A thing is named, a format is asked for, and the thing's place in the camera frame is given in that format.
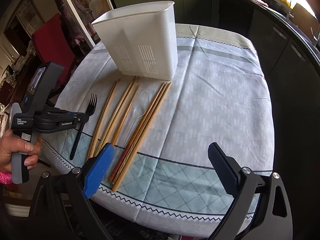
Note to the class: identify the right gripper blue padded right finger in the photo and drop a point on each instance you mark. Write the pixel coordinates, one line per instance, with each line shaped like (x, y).
(225, 168)

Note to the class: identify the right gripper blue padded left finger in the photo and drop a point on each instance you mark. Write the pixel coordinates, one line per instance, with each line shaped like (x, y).
(97, 170)

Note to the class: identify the black plastic fork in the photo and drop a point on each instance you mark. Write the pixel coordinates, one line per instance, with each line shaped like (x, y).
(89, 112)

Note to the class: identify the ridged chopstick group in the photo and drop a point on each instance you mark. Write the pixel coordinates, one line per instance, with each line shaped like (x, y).
(123, 158)

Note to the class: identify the clear plastic spoon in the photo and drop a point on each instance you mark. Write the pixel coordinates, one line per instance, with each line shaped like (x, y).
(140, 106)

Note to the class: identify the ridged wooden chopstick red end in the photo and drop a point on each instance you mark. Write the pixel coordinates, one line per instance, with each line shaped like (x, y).
(123, 119)

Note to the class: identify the person's left hand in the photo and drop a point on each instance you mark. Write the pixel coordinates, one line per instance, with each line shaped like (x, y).
(11, 144)

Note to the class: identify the patterned grey tablecloth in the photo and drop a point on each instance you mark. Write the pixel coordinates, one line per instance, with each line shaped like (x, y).
(218, 94)

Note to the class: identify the pink sleeve cuff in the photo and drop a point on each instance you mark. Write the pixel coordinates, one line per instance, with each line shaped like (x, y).
(5, 178)

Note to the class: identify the red chair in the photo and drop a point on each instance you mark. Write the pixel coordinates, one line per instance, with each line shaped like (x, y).
(51, 46)

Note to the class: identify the glass sliding door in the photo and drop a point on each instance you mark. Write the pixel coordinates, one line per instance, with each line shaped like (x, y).
(84, 12)

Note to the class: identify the white plastic utensil holder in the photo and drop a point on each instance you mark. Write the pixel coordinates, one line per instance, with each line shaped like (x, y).
(141, 39)

